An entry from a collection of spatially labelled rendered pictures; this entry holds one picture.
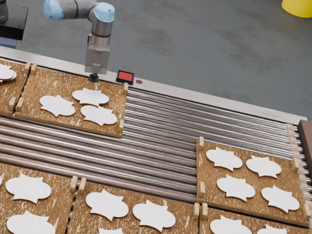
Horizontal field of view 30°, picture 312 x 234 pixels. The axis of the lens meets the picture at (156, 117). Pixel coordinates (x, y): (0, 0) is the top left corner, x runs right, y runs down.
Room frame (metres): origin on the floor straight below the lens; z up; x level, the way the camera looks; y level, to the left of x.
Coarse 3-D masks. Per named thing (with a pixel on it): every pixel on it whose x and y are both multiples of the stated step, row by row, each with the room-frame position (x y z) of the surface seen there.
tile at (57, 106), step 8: (48, 96) 1.87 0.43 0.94; (56, 96) 1.88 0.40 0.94; (40, 104) 1.81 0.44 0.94; (48, 104) 1.81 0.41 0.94; (56, 104) 1.83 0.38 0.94; (64, 104) 1.84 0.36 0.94; (72, 104) 1.87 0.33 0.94; (56, 112) 1.78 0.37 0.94; (64, 112) 1.79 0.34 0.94; (72, 112) 1.81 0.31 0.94
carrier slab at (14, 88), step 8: (8, 64) 2.02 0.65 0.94; (16, 64) 2.04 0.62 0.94; (16, 72) 1.98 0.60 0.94; (16, 80) 1.92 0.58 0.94; (24, 80) 1.94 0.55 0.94; (0, 88) 1.84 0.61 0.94; (8, 88) 1.85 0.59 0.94; (16, 88) 1.87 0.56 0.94; (0, 96) 1.79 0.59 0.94; (8, 96) 1.80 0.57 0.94; (16, 96) 1.82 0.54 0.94; (0, 104) 1.74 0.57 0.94; (8, 104) 1.75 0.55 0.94; (0, 112) 1.70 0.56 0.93; (8, 112) 1.71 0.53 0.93
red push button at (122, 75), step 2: (120, 72) 2.22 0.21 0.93; (122, 72) 2.23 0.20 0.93; (124, 72) 2.23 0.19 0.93; (120, 74) 2.21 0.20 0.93; (122, 74) 2.21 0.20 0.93; (124, 74) 2.22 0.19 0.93; (126, 74) 2.22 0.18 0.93; (128, 74) 2.23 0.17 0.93; (130, 74) 2.23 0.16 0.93; (118, 76) 2.19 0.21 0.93; (120, 76) 2.19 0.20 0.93; (122, 76) 2.20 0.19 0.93; (124, 76) 2.20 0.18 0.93; (126, 76) 2.21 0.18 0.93; (128, 76) 2.21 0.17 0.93; (130, 76) 2.22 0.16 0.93; (124, 78) 2.18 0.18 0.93; (126, 78) 2.19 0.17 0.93; (128, 78) 2.19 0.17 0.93; (130, 78) 2.20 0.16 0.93; (130, 80) 2.18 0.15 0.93
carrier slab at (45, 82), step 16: (32, 80) 1.95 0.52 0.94; (48, 80) 1.99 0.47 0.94; (64, 80) 2.02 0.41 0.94; (80, 80) 2.06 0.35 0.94; (32, 96) 1.85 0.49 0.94; (64, 96) 1.91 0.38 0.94; (112, 96) 2.01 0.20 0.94; (16, 112) 1.72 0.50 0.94; (32, 112) 1.75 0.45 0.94; (48, 112) 1.78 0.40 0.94; (112, 112) 1.90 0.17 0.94; (80, 128) 1.75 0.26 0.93; (96, 128) 1.77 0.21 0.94; (112, 128) 1.80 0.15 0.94
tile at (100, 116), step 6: (84, 108) 1.86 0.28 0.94; (90, 108) 1.87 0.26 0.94; (96, 108) 1.88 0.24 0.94; (102, 108) 1.89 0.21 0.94; (84, 114) 1.82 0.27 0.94; (90, 114) 1.83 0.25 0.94; (96, 114) 1.84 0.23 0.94; (102, 114) 1.85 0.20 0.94; (108, 114) 1.87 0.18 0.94; (84, 120) 1.79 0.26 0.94; (90, 120) 1.80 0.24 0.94; (96, 120) 1.80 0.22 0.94; (102, 120) 1.82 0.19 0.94; (108, 120) 1.83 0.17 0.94; (114, 120) 1.84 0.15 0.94
